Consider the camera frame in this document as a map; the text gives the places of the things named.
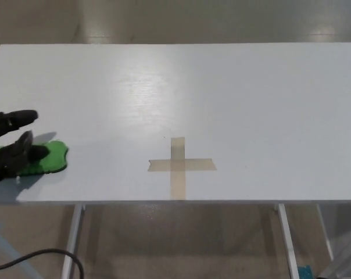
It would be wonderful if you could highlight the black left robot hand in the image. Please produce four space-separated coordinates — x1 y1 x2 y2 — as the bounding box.
0 109 51 191

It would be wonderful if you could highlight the green whiteboard eraser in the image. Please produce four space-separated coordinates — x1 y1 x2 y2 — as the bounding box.
0 139 70 177

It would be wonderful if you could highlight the white table leg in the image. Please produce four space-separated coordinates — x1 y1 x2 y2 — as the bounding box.
316 203 335 261
60 203 86 279
278 203 299 279

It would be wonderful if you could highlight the long beige tape strip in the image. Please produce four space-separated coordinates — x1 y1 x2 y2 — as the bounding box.
170 137 188 201

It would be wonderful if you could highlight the teal object on floor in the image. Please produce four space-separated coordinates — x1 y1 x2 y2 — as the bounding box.
298 264 313 279

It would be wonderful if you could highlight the black cable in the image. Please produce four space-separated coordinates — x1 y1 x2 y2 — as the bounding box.
0 248 87 279

